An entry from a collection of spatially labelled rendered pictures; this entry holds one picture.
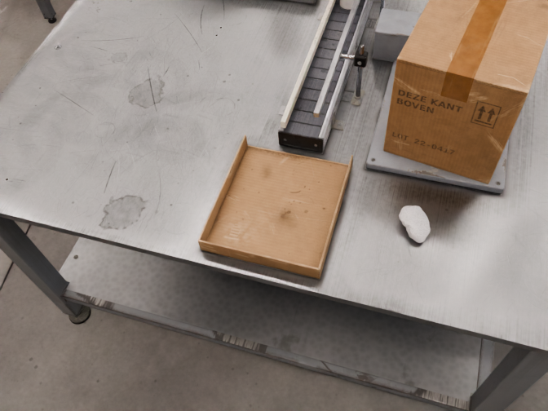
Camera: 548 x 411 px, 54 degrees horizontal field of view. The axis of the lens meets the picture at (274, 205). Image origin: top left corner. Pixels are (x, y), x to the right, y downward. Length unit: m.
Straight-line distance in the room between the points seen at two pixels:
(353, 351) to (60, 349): 1.05
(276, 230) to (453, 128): 0.42
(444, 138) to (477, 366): 0.79
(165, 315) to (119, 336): 0.32
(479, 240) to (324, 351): 0.69
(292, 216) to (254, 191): 0.11
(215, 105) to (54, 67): 0.51
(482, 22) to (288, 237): 0.58
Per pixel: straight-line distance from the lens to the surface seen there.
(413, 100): 1.12
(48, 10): 3.35
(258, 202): 1.19
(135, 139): 1.38
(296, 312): 1.73
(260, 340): 1.70
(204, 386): 1.91
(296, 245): 1.13
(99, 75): 1.59
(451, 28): 1.15
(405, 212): 1.15
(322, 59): 1.43
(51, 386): 2.08
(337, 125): 1.33
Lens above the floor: 1.81
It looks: 55 degrees down
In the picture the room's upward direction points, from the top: 7 degrees counter-clockwise
